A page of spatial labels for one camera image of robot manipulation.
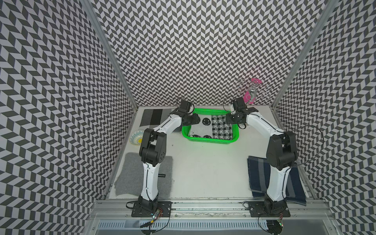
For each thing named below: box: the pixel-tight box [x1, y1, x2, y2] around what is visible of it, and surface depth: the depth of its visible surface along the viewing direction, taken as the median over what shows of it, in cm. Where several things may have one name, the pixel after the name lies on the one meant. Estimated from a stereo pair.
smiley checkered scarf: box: [189, 114, 233, 140], surface depth 101 cm
